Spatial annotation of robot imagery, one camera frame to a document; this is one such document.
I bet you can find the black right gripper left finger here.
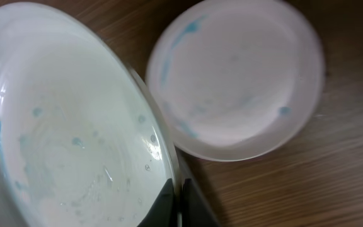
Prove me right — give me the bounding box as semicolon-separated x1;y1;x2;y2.
138;178;177;227

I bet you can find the white plate with blue stain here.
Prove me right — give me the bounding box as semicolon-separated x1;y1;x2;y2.
0;3;181;226

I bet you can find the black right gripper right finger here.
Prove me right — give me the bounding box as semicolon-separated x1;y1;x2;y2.
181;178;221;227

